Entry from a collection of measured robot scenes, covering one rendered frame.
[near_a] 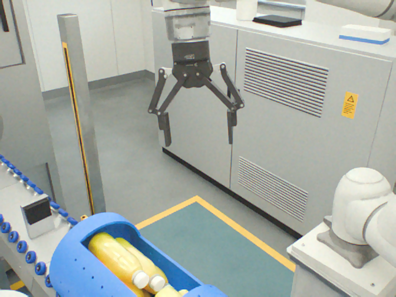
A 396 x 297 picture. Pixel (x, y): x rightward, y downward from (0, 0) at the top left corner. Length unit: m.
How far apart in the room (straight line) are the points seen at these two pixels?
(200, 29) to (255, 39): 1.89
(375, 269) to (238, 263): 1.52
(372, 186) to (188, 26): 0.74
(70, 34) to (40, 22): 3.94
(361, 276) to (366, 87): 1.18
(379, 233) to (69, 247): 0.85
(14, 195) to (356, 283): 1.45
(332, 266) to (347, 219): 0.16
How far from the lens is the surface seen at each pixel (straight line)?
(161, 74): 0.78
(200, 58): 0.74
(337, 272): 1.29
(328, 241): 1.37
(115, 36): 5.96
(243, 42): 2.69
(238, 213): 3.15
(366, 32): 2.35
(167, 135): 0.80
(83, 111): 1.67
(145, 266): 1.10
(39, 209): 1.56
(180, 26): 0.73
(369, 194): 1.21
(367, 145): 2.29
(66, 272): 1.11
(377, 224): 1.17
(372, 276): 1.31
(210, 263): 2.72
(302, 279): 1.44
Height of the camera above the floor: 1.93
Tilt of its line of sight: 28 degrees down
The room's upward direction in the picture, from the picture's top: straight up
